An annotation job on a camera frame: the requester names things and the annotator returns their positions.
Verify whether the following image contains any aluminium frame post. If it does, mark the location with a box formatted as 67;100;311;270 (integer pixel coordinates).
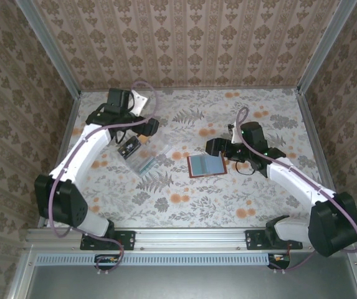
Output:
296;0;357;94
15;0;82;98

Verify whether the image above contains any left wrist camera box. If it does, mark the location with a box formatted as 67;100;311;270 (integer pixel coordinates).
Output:
130;90;150;118

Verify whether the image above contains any black connector bracket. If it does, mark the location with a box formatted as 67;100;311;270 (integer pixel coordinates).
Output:
267;252;291;270
93;254;120;271

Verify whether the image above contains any aluminium extrusion rail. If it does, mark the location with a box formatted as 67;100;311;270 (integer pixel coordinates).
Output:
24;227;357;252

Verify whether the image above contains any aluminium side rail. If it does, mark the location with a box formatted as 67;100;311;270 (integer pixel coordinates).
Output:
39;90;83;228
295;88;348;227

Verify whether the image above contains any thin black left gripper cable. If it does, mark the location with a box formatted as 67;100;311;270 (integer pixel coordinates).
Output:
112;129;128;146

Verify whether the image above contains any white slotted cable duct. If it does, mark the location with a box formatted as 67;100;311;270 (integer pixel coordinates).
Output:
36;252;274;266

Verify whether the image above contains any thin black right gripper cable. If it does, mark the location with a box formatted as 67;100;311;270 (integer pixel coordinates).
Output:
236;158;257;175

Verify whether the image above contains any black VIP credit card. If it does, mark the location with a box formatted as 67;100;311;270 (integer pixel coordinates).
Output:
117;139;142;161

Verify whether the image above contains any grey metal panel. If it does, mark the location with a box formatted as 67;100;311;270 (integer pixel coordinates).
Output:
8;251;357;299

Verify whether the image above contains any floral tablecloth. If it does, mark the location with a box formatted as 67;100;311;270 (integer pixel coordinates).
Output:
45;88;341;229

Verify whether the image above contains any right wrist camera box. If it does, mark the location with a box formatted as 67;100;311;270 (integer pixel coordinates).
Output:
227;122;242;145

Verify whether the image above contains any brown card holder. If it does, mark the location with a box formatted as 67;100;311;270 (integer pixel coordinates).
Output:
186;154;227;179

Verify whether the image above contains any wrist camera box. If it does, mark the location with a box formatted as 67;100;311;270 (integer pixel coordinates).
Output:
130;90;150;118
227;122;242;145

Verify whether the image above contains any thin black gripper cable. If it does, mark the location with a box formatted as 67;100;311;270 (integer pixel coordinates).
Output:
236;158;257;175
112;129;128;146

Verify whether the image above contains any clear acrylic card stand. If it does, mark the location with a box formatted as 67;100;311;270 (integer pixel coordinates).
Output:
124;136;172;179

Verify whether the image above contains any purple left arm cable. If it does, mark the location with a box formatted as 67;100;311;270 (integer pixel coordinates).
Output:
47;80;162;277

